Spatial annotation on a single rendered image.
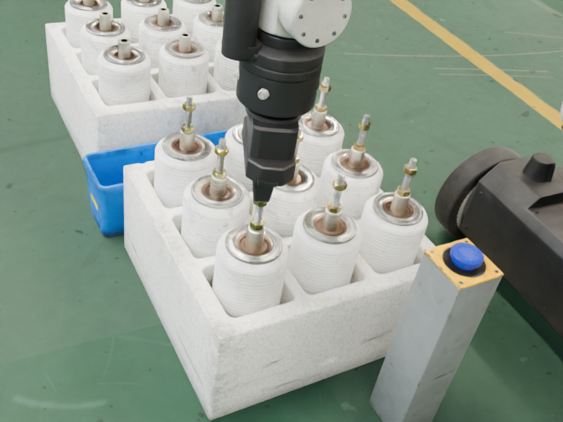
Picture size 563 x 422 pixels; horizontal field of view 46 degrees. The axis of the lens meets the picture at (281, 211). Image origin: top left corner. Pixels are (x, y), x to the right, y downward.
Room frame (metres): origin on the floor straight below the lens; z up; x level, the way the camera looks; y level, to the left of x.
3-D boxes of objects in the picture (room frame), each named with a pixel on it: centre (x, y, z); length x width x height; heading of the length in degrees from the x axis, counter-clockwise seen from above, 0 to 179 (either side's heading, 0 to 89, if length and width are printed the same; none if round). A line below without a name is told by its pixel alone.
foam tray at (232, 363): (0.82, 0.00, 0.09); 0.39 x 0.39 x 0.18; 34
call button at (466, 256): (0.62, -0.23, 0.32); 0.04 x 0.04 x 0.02
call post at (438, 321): (0.62, -0.23, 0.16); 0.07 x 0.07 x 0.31; 34
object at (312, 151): (0.98, -0.03, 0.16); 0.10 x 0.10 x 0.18
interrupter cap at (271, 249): (0.65, 0.03, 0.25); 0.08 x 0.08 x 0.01
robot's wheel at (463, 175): (1.09, -0.38, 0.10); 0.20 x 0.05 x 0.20; 122
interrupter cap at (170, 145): (0.85, 0.16, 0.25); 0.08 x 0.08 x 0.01
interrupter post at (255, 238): (0.65, 0.03, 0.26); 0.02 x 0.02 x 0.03
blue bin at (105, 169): (1.00, 0.22, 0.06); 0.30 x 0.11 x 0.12; 125
